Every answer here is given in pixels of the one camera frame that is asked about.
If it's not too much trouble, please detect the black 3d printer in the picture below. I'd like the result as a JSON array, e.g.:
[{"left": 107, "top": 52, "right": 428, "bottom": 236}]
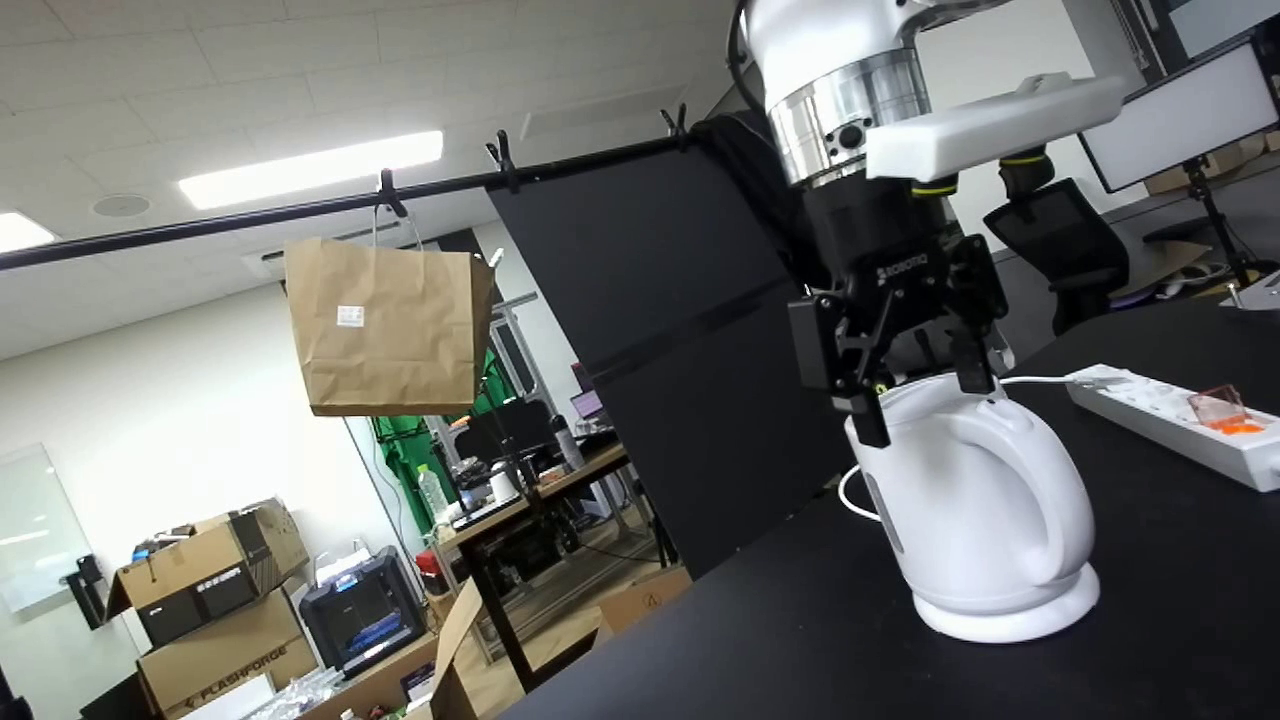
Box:
[{"left": 299, "top": 574, "right": 430, "bottom": 682}]

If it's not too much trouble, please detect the green cloth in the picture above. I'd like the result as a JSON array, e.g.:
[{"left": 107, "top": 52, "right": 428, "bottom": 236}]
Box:
[{"left": 370, "top": 348, "right": 523, "bottom": 533}]

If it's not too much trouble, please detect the black office chair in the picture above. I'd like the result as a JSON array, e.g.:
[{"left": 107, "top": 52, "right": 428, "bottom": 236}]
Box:
[{"left": 982, "top": 177, "right": 1132, "bottom": 337}]

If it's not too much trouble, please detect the wooden desk with black legs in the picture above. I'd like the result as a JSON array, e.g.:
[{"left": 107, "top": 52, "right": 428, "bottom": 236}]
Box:
[{"left": 434, "top": 440, "right": 683, "bottom": 694}]

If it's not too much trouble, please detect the stack of cardboard boxes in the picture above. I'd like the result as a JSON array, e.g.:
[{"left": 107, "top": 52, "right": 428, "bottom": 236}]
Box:
[{"left": 104, "top": 497, "right": 323, "bottom": 717}]

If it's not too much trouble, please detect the black backdrop panel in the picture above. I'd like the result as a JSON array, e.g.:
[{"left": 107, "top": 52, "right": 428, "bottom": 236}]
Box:
[{"left": 486, "top": 110, "right": 863, "bottom": 582}]

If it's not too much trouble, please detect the white power strip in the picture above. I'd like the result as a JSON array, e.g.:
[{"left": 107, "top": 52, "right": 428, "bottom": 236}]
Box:
[{"left": 1064, "top": 362, "right": 1280, "bottom": 494}]

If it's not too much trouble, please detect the brown paper bag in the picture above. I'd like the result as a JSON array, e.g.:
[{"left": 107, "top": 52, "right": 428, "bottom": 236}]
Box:
[{"left": 282, "top": 204, "right": 499, "bottom": 419}]

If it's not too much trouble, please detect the white electric kettle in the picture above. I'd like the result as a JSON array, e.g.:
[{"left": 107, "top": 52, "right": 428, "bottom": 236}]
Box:
[{"left": 844, "top": 371, "right": 1102, "bottom": 645}]

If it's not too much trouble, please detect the black backdrop rod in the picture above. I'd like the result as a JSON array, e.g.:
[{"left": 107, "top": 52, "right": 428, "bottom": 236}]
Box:
[{"left": 0, "top": 128, "right": 703, "bottom": 274}]

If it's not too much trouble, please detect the whiteboard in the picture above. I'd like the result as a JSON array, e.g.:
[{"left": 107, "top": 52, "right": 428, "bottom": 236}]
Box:
[{"left": 0, "top": 442, "right": 94, "bottom": 617}]

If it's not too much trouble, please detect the open cardboard box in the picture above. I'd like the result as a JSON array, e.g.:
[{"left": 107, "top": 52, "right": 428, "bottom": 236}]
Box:
[{"left": 298, "top": 578, "right": 485, "bottom": 720}]

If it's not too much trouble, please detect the white cable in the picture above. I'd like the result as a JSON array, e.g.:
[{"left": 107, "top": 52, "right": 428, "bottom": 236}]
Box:
[{"left": 837, "top": 374, "right": 1073, "bottom": 523}]

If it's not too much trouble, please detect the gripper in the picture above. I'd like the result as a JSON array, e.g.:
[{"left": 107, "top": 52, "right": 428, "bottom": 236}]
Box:
[{"left": 786, "top": 178, "right": 1009, "bottom": 450}]

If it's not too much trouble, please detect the small cardboard box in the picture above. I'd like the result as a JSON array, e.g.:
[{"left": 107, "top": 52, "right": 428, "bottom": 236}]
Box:
[{"left": 596, "top": 567, "right": 694, "bottom": 643}]

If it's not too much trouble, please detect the ceiling light panel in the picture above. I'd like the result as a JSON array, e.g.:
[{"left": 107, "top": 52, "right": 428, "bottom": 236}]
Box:
[
  {"left": 0, "top": 210, "right": 58, "bottom": 255},
  {"left": 177, "top": 129, "right": 446, "bottom": 212}
]

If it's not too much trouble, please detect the clear plastic bottle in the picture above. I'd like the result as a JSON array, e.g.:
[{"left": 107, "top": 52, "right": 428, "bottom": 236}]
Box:
[{"left": 417, "top": 464, "right": 450, "bottom": 528}]

